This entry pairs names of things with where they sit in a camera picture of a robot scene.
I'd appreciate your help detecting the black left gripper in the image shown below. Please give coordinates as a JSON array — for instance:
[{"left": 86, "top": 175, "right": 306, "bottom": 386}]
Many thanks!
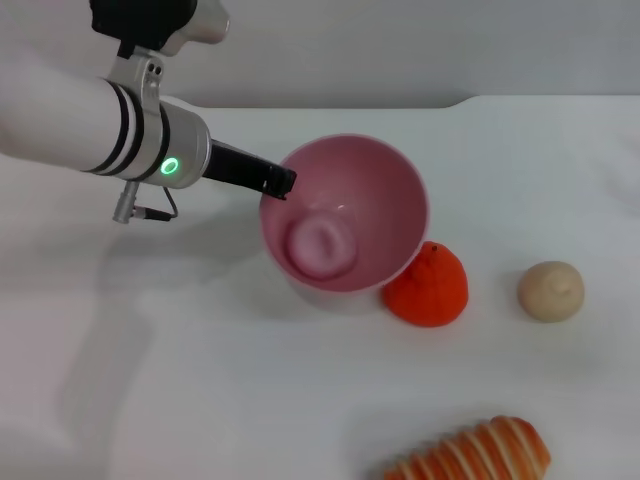
[{"left": 201, "top": 138, "right": 299, "bottom": 202}]

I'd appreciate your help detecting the pink toy peach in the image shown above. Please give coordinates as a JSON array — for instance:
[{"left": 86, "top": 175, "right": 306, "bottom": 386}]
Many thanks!
[{"left": 285, "top": 211, "right": 361, "bottom": 282}]

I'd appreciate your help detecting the pink plastic bowl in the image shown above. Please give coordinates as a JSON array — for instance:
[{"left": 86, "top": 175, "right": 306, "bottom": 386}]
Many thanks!
[{"left": 258, "top": 132, "right": 432, "bottom": 317}]

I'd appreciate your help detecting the red orange toy fruit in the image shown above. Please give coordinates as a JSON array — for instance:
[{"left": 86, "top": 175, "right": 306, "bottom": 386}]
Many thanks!
[{"left": 382, "top": 240, "right": 471, "bottom": 328}]

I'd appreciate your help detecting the beige toy bun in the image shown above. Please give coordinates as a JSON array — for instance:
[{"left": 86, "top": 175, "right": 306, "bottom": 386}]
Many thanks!
[{"left": 516, "top": 260, "right": 586, "bottom": 324}]

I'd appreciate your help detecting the orange striped toy bread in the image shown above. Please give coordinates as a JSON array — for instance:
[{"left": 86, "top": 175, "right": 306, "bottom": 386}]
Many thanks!
[{"left": 380, "top": 415, "right": 553, "bottom": 480}]

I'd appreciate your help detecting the left gripper cable with plug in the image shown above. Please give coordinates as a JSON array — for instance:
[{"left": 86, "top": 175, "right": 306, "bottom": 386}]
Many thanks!
[{"left": 111, "top": 180, "right": 180, "bottom": 224}]

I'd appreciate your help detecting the silver camera mount bracket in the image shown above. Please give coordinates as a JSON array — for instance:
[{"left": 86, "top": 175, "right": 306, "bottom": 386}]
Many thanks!
[{"left": 107, "top": 45, "right": 165, "bottom": 120}]

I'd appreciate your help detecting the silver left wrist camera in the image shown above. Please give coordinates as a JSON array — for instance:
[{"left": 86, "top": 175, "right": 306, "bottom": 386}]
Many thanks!
[{"left": 88, "top": 0, "right": 232, "bottom": 57}]

